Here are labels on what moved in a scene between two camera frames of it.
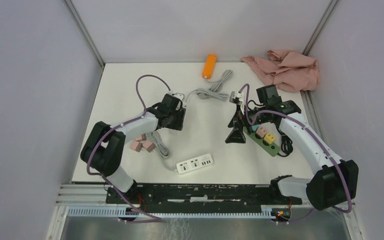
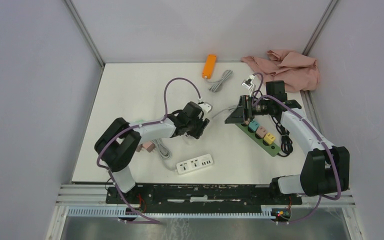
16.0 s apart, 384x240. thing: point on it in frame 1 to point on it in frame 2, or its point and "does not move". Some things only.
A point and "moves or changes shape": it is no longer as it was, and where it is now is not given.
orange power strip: x=209 y=66 does not move
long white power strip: x=194 y=163 does not move
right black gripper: x=236 y=135 to x=241 y=113
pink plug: x=149 y=145 does not move
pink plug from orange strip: x=142 y=138 moves or changes shape
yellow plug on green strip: x=269 y=138 does not move
